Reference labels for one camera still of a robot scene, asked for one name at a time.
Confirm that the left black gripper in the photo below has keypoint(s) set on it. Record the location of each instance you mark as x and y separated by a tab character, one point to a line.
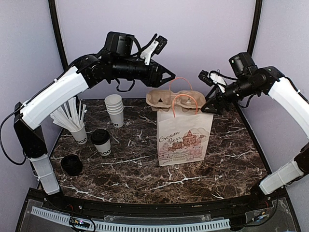
154	81

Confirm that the brown cardboard cup carrier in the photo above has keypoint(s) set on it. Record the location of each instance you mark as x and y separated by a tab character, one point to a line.
163	99

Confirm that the stack of white paper cups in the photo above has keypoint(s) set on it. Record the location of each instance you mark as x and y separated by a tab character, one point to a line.
115	108

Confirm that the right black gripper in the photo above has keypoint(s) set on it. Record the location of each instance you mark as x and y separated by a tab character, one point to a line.
213	98

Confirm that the single black cup lid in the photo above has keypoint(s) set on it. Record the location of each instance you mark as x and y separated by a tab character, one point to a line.
100	136

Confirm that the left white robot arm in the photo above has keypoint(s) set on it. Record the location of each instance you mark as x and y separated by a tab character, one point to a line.
84	73

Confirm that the printed paper takeout bag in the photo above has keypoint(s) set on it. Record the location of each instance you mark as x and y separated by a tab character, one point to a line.
182	137

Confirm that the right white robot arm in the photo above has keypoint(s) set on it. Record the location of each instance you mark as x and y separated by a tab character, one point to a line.
271	82

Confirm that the single white paper cup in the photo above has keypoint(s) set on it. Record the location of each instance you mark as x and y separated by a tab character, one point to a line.
104	149

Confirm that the white cup holding straws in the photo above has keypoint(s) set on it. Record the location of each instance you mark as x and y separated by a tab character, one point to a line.
80	136

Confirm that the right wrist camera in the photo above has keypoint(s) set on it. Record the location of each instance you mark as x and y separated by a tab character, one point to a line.
242	65

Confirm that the stack of black lids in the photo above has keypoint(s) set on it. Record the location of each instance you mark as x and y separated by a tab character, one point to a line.
72	165

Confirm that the white slotted cable duct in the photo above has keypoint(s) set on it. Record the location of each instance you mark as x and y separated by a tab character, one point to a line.
131	224

